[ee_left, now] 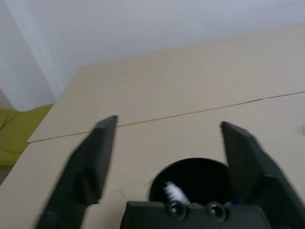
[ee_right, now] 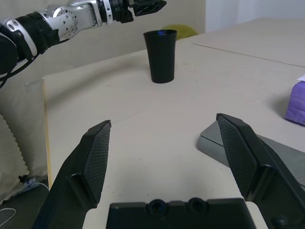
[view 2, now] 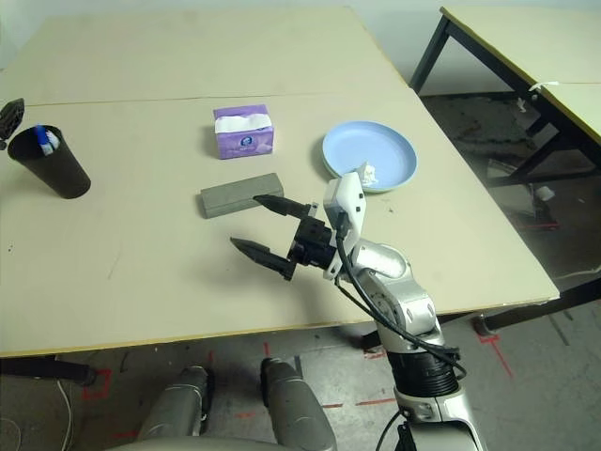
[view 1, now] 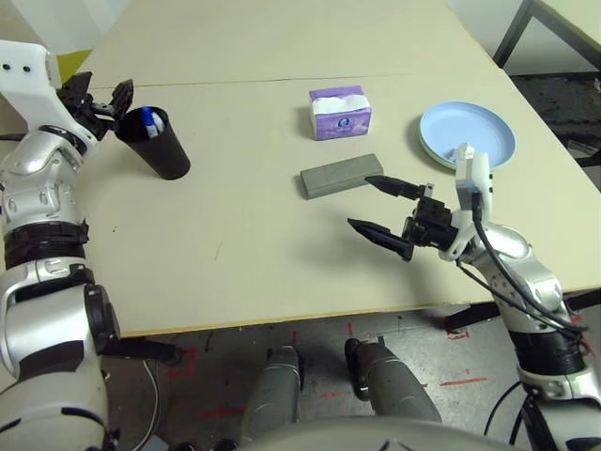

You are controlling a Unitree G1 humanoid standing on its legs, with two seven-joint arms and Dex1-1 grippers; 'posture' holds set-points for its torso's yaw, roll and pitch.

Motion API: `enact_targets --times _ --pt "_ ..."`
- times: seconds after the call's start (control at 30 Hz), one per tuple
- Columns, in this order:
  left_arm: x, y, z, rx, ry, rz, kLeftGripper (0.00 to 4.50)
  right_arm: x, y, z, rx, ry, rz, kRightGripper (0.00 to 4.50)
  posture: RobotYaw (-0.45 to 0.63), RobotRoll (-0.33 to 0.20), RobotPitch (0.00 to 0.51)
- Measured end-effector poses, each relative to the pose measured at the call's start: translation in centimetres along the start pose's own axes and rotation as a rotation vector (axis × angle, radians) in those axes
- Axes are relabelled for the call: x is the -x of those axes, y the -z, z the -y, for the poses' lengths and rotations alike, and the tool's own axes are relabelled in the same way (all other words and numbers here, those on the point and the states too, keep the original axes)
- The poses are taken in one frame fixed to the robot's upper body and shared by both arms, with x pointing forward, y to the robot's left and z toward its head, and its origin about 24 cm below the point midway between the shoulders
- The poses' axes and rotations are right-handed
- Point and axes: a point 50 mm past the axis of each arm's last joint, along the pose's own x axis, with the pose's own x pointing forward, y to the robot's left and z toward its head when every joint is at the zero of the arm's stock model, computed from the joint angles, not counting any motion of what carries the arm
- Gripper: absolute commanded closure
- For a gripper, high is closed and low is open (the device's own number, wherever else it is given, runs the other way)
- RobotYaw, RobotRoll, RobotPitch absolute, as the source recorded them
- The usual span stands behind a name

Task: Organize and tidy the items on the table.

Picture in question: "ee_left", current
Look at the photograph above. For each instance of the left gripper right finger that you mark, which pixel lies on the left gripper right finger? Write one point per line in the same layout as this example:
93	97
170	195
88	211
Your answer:
250	171

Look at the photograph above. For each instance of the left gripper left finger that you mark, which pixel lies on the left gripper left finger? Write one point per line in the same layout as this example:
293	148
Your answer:
90	162

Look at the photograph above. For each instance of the white marker black tip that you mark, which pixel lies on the white marker black tip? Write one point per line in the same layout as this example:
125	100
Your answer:
175	190

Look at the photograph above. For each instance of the black plastic cup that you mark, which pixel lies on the black plastic cup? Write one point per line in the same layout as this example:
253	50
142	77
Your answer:
202	174

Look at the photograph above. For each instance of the yellow-green chair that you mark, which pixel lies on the yellow-green chair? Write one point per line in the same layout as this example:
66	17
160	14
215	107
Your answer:
19	133

